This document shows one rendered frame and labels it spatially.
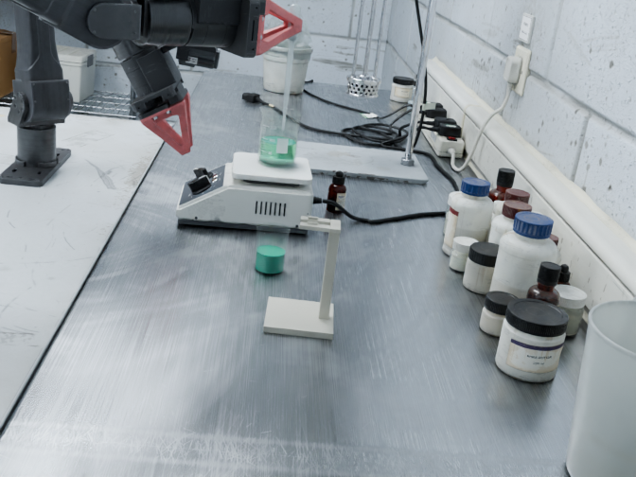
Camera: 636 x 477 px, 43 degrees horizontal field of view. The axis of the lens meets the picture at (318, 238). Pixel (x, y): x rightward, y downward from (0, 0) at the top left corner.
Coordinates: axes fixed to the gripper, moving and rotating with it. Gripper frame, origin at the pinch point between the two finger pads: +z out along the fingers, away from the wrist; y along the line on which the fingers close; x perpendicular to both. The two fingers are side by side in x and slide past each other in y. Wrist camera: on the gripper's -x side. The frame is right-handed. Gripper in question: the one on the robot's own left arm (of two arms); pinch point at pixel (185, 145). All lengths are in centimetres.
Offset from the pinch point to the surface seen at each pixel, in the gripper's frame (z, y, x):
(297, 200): 13.7, -2.7, -12.0
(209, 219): 10.9, -3.1, 1.1
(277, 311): 16.9, -30.4, -7.3
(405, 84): 30, 110, -41
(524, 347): 27, -41, -32
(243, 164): 6.7, 2.6, -6.2
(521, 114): 27, 34, -53
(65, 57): -12, 212, 72
